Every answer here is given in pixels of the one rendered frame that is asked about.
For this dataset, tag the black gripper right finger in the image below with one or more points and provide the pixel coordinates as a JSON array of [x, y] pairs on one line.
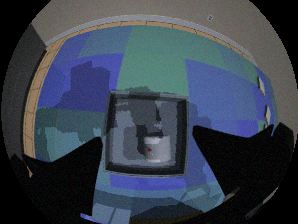
[[229, 156]]

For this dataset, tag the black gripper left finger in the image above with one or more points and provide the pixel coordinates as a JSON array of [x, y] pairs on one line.
[[74, 175]]

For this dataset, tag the grey cylinder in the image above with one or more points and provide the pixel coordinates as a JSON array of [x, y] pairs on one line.
[[157, 148]]

